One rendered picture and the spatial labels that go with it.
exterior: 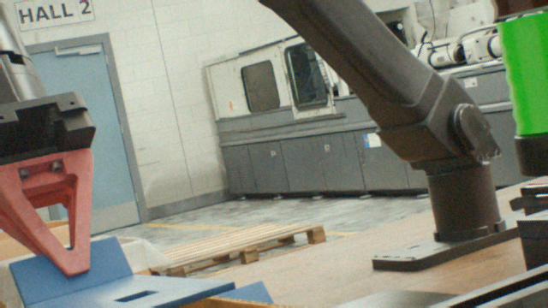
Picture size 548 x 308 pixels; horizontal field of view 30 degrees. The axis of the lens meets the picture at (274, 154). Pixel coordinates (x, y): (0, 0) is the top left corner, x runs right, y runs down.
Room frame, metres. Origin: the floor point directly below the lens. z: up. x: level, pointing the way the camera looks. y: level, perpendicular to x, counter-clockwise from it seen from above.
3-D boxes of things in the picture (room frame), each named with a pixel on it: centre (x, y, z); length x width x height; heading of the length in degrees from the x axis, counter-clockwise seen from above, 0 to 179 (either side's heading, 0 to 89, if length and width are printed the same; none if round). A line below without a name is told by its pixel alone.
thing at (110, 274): (0.57, 0.10, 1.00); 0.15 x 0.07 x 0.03; 30
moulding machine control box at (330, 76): (9.51, -0.67, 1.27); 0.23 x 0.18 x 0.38; 117
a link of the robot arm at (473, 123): (0.98, -0.16, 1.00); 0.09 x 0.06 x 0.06; 38
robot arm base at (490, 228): (0.99, -0.17, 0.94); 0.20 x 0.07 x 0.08; 120
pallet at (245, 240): (7.36, 0.53, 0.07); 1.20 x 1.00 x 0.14; 119
